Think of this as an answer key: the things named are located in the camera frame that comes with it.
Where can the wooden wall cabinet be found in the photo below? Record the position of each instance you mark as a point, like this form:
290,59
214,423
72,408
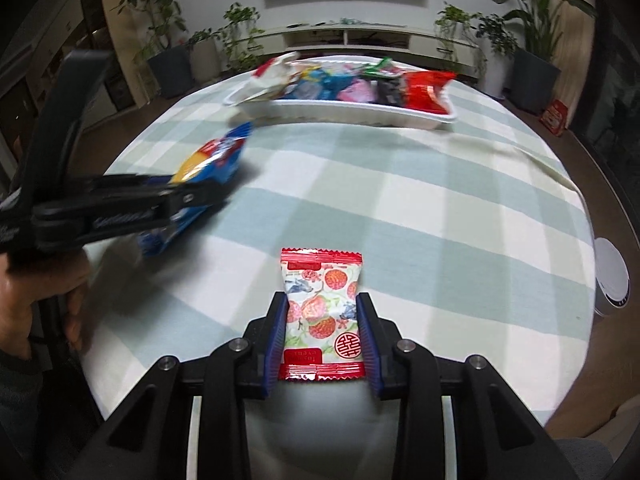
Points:
30,35

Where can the white plastic tray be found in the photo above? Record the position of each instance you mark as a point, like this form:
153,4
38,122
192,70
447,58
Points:
350,110

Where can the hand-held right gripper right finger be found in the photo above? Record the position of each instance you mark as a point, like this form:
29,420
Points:
369,345

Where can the plant in grey pot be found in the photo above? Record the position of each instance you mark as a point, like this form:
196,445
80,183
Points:
205,62

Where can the glass sliding door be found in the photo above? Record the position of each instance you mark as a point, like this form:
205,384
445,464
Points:
612,85

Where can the white television console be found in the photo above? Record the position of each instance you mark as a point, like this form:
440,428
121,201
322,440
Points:
390,40

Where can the black snack packet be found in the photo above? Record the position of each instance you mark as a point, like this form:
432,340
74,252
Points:
391,92

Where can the trailing plant on console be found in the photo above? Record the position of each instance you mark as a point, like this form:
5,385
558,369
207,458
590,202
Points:
455,30

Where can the red gift bag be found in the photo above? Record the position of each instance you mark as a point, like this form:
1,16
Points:
554,117

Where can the pink snack packet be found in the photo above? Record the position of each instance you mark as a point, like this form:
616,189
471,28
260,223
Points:
357,91

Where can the teal blue snack packet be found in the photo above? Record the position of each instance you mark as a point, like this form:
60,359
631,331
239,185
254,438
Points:
312,85

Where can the large leaf plant dark pot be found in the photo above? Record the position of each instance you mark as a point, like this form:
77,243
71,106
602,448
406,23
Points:
535,82

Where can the tall tree in dark pot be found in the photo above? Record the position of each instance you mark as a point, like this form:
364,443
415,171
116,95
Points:
170,72

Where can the trailing floor plant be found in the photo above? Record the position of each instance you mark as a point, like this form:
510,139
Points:
240,40

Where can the green snack packet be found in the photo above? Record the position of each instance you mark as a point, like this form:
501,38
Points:
382,67

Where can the white round appliance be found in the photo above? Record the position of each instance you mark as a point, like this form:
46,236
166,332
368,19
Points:
612,280

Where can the checked tablecloth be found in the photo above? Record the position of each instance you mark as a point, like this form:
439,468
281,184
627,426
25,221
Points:
425,210

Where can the bushy plant in white pot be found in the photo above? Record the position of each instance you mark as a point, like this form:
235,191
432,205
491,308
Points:
495,75

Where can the large red snack packet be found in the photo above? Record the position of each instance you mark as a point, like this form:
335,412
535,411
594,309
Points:
427,92

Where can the white red chili snack packet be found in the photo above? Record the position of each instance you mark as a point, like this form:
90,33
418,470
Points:
270,77

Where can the person's left hand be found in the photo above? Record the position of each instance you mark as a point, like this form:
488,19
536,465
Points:
20,290

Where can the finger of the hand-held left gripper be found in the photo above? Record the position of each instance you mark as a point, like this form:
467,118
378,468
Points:
130,220
125,186

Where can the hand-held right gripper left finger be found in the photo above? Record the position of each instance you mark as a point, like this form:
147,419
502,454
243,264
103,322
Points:
276,345

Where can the floral red white snack packet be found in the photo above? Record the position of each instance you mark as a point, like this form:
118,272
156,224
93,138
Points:
320,305

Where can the blue yellow snack packet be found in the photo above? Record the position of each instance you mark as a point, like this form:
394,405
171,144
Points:
215,157

